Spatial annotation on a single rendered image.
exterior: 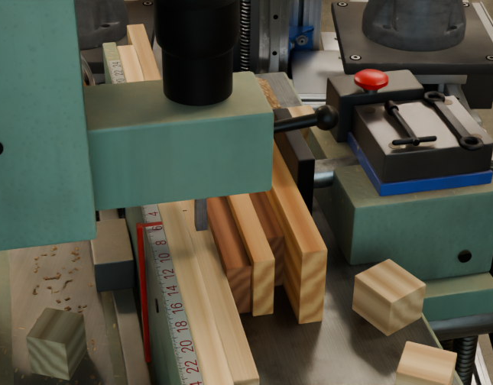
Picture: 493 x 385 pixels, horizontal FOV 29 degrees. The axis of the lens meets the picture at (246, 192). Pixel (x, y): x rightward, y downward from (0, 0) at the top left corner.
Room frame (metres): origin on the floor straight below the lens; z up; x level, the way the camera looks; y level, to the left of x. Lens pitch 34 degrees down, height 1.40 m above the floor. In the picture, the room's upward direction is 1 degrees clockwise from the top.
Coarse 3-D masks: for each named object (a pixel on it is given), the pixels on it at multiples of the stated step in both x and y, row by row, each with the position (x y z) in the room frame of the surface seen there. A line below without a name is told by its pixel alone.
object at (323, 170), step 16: (288, 112) 0.74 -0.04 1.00; (288, 144) 0.69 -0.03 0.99; (304, 144) 0.68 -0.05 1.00; (288, 160) 0.69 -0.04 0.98; (304, 160) 0.66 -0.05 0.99; (320, 160) 0.71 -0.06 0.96; (336, 160) 0.71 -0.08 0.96; (352, 160) 0.71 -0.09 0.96; (304, 176) 0.66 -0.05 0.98; (320, 176) 0.70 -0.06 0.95; (304, 192) 0.66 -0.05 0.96
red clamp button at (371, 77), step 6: (360, 72) 0.76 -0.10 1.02; (366, 72) 0.76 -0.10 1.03; (372, 72) 0.76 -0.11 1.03; (378, 72) 0.76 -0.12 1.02; (354, 78) 0.76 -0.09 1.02; (360, 78) 0.75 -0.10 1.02; (366, 78) 0.75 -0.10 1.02; (372, 78) 0.75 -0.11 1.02; (378, 78) 0.75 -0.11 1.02; (384, 78) 0.75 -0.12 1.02; (360, 84) 0.75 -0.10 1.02; (366, 84) 0.74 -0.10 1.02; (372, 84) 0.74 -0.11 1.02; (378, 84) 0.74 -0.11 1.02; (384, 84) 0.75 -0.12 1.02
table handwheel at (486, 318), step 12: (492, 264) 0.81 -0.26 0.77; (492, 276) 0.81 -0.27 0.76; (492, 312) 0.68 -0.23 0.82; (432, 324) 0.66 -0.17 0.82; (444, 324) 0.66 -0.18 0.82; (456, 324) 0.66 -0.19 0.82; (468, 324) 0.67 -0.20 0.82; (480, 324) 0.67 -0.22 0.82; (492, 324) 0.67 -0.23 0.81; (444, 336) 0.66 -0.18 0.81; (456, 336) 0.66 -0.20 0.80; (468, 336) 0.67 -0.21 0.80; (492, 336) 0.77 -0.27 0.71; (492, 348) 0.77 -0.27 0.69
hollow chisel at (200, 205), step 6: (198, 204) 0.62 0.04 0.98; (204, 204) 0.62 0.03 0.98; (198, 210) 0.62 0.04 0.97; (204, 210) 0.62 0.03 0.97; (198, 216) 0.62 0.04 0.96; (204, 216) 0.62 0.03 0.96; (198, 222) 0.62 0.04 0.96; (204, 222) 0.62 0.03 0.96; (198, 228) 0.62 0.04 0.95; (204, 228) 0.62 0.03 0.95
